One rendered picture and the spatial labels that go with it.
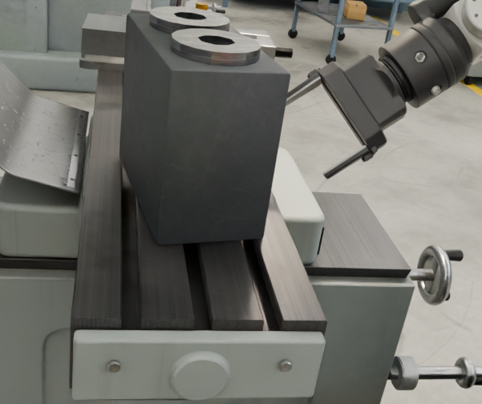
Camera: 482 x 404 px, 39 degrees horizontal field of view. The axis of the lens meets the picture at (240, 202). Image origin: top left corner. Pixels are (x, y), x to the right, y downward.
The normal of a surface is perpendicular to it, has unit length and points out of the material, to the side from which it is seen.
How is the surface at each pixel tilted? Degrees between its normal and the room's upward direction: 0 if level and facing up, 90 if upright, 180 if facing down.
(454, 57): 83
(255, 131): 90
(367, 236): 0
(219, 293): 0
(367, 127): 61
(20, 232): 90
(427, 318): 0
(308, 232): 90
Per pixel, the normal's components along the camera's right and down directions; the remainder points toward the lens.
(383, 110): -0.12, -0.07
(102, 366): 0.15, 0.47
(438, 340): 0.13, -0.88
